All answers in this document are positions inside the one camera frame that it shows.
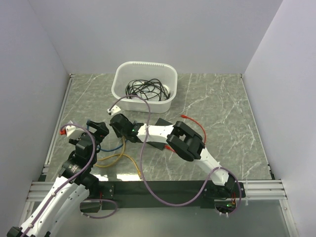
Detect yellow ethernet cable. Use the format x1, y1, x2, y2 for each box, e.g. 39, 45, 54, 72
95, 137, 144, 179

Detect red ethernet cable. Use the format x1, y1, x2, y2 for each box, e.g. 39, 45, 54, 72
164, 114, 207, 154

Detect aluminium rail frame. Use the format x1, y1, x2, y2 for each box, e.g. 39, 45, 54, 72
14, 73, 301, 237

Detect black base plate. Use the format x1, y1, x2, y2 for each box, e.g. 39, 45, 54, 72
81, 180, 246, 213

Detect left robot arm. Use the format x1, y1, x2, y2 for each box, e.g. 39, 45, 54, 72
7, 120, 109, 237

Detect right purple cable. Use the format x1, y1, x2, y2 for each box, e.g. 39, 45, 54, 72
110, 95, 242, 214

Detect white plastic tub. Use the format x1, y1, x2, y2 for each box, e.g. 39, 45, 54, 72
111, 61, 178, 114

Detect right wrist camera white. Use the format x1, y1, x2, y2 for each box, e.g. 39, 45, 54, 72
107, 105, 121, 116

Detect purple cable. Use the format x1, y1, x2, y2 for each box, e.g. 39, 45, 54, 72
14, 124, 117, 235
110, 95, 242, 214

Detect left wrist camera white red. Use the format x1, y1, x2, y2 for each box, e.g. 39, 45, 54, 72
59, 120, 84, 140

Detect blue ethernet cable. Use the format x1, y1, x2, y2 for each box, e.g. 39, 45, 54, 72
86, 118, 127, 153

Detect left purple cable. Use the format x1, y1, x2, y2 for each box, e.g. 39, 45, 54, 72
14, 124, 117, 235

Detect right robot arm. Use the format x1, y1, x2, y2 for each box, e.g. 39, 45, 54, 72
110, 114, 235, 198

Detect black network switch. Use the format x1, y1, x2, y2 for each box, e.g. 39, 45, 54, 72
147, 118, 172, 151

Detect black tangled cables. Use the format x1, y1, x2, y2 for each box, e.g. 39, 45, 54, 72
125, 78, 172, 102

